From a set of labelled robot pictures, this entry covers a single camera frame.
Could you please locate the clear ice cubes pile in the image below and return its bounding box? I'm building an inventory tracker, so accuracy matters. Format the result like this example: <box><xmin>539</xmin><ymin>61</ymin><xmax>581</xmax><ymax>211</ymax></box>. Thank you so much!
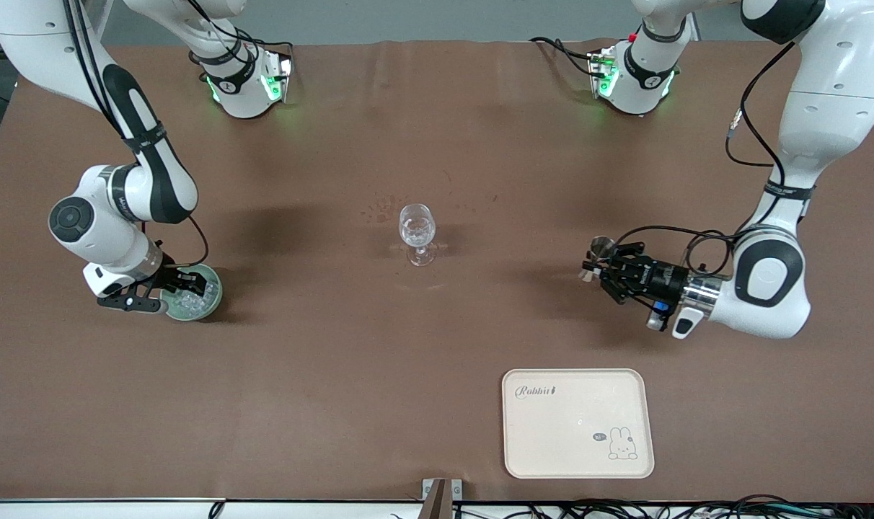
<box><xmin>169</xmin><ymin>283</ymin><xmax>216</xmax><ymax>319</ymax></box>

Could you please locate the metal jigger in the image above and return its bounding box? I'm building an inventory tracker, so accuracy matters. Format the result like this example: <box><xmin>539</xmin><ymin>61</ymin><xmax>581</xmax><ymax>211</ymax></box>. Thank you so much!
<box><xmin>583</xmin><ymin>236</ymin><xmax>617</xmax><ymax>284</ymax></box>

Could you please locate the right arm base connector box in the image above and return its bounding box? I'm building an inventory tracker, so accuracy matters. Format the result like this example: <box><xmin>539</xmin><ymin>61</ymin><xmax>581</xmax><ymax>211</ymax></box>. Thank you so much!
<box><xmin>262</xmin><ymin>53</ymin><xmax>294</xmax><ymax>103</ymax></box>

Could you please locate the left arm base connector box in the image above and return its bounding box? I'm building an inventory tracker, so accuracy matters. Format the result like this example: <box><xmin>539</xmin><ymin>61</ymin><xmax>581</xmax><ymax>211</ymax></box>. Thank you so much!
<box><xmin>588</xmin><ymin>46</ymin><xmax>620</xmax><ymax>99</ymax></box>

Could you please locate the clear wine glass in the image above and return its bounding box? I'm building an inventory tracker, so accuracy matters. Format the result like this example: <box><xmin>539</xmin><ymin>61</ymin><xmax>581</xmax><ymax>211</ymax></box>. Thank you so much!
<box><xmin>398</xmin><ymin>203</ymin><xmax>438</xmax><ymax>267</ymax></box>

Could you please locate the green ceramic bowl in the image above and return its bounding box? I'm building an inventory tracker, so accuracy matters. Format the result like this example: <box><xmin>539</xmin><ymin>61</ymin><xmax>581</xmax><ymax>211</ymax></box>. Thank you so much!
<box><xmin>159</xmin><ymin>264</ymin><xmax>224</xmax><ymax>322</ymax></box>

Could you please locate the cream rabbit print tray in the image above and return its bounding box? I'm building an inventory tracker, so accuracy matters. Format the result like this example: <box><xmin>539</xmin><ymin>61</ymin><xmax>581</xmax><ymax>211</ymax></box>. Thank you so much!
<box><xmin>501</xmin><ymin>368</ymin><xmax>656</xmax><ymax>479</ymax></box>

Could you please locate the brown table cover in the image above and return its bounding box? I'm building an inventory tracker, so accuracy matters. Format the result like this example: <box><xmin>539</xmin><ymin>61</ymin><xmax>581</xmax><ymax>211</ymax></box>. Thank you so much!
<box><xmin>0</xmin><ymin>40</ymin><xmax>874</xmax><ymax>504</ymax></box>

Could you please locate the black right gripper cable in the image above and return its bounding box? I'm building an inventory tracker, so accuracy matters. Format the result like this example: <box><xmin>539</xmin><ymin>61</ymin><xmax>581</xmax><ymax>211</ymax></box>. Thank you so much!
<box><xmin>61</xmin><ymin>0</ymin><xmax>211</xmax><ymax>267</ymax></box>

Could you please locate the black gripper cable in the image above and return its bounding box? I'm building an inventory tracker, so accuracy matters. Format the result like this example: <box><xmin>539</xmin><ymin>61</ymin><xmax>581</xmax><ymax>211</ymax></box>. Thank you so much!
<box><xmin>61</xmin><ymin>0</ymin><xmax>211</xmax><ymax>267</ymax></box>
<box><xmin>614</xmin><ymin>42</ymin><xmax>800</xmax><ymax>279</ymax></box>

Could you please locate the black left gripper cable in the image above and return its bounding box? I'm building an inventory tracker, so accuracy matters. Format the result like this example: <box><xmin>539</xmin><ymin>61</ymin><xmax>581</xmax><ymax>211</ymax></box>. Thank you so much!
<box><xmin>614</xmin><ymin>42</ymin><xmax>800</xmax><ymax>279</ymax></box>

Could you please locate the black left base cable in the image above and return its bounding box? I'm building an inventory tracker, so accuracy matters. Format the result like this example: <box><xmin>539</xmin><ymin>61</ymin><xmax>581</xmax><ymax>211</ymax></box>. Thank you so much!
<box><xmin>529</xmin><ymin>36</ymin><xmax>598</xmax><ymax>77</ymax></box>

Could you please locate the black base cable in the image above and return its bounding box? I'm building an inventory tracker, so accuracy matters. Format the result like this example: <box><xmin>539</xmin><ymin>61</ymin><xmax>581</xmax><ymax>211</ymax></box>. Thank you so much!
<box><xmin>185</xmin><ymin>0</ymin><xmax>294</xmax><ymax>67</ymax></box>
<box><xmin>529</xmin><ymin>36</ymin><xmax>598</xmax><ymax>77</ymax></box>

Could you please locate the black cable bundle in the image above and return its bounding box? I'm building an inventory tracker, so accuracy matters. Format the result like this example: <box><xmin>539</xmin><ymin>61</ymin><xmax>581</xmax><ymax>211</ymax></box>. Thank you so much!
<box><xmin>390</xmin><ymin>494</ymin><xmax>874</xmax><ymax>519</ymax></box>

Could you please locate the black right base cable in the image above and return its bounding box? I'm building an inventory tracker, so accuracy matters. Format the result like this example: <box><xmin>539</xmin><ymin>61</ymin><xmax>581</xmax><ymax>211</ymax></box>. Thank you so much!
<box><xmin>185</xmin><ymin>0</ymin><xmax>294</xmax><ymax>67</ymax></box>

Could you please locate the grey metal bracket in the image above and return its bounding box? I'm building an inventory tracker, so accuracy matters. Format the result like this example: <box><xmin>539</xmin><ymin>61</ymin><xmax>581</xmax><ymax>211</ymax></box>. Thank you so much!
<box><xmin>422</xmin><ymin>478</ymin><xmax>464</xmax><ymax>501</ymax></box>

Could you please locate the brown camera post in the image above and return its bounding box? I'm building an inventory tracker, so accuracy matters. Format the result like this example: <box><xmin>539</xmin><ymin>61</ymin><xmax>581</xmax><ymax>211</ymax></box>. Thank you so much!
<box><xmin>423</xmin><ymin>479</ymin><xmax>453</xmax><ymax>519</ymax></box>

